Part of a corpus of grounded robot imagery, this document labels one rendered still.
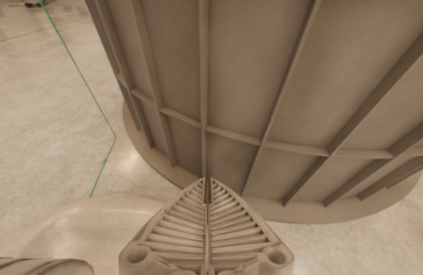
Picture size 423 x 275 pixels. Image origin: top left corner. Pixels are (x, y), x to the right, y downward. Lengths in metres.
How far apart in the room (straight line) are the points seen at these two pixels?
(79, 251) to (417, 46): 0.78
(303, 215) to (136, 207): 0.69
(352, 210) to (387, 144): 0.43
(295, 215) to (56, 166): 1.24
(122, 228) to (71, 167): 0.75
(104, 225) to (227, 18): 0.52
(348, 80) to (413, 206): 0.94
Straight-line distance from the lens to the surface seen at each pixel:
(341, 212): 0.99
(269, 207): 0.83
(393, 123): 0.61
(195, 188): 0.16
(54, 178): 1.17
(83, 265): 0.24
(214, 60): 0.43
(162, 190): 0.87
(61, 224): 0.53
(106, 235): 0.50
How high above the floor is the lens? 0.76
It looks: 46 degrees down
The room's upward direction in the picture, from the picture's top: 3 degrees clockwise
